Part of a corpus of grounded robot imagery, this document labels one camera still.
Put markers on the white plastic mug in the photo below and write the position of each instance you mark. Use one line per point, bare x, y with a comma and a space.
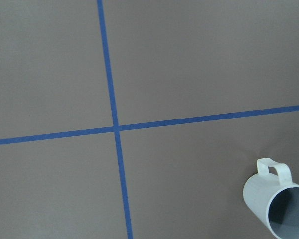
273, 197

